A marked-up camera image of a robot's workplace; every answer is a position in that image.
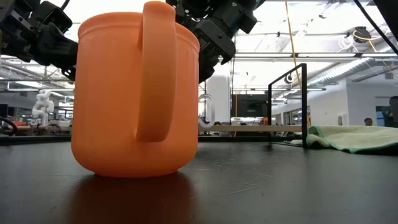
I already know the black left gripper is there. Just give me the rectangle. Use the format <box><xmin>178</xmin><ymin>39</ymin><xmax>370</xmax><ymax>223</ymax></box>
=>
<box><xmin>0</xmin><ymin>6</ymin><xmax>78</xmax><ymax>82</ymax></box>

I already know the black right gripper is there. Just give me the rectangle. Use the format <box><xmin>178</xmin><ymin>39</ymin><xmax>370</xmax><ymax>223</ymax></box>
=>
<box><xmin>166</xmin><ymin>0</ymin><xmax>237</xmax><ymax>83</ymax></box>

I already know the orange plastic mug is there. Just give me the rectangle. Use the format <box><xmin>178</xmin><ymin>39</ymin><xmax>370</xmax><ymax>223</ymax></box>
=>
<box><xmin>70</xmin><ymin>1</ymin><xmax>201</xmax><ymax>178</ymax></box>

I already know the clear plastic mug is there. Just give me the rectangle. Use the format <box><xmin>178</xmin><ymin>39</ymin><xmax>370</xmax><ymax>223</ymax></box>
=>
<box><xmin>198</xmin><ymin>93</ymin><xmax>216</xmax><ymax>130</ymax></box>

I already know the black monitor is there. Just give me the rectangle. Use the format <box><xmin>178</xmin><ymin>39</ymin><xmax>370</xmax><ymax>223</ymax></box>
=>
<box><xmin>230</xmin><ymin>94</ymin><xmax>269</xmax><ymax>118</ymax></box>

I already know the long ceiling light bar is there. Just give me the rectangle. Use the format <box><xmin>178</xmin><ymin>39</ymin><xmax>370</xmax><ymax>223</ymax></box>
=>
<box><xmin>234</xmin><ymin>52</ymin><xmax>398</xmax><ymax>58</ymax></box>

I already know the green cloth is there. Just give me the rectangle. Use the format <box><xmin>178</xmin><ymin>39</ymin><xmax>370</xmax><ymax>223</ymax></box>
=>
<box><xmin>284</xmin><ymin>125</ymin><xmax>398</xmax><ymax>155</ymax></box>

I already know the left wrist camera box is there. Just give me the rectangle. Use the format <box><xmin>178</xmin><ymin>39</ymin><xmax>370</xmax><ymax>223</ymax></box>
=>
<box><xmin>29</xmin><ymin>0</ymin><xmax>74</xmax><ymax>34</ymax></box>

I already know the black cable loop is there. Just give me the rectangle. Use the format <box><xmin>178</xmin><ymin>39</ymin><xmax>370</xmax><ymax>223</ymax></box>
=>
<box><xmin>0</xmin><ymin>116</ymin><xmax>19</xmax><ymax>137</ymax></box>

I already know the yellow hanging cable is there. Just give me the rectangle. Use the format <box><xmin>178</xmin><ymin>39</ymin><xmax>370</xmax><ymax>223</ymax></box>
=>
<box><xmin>284</xmin><ymin>0</ymin><xmax>312</xmax><ymax>127</ymax></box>

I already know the black ceiling cable reel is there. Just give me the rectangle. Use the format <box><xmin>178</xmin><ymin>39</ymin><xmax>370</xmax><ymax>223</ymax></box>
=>
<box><xmin>353</xmin><ymin>26</ymin><xmax>373</xmax><ymax>44</ymax></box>

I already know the black diagonal cable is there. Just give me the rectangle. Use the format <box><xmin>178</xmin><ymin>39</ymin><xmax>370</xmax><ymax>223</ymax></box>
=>
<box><xmin>353</xmin><ymin>0</ymin><xmax>398</xmax><ymax>55</ymax></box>

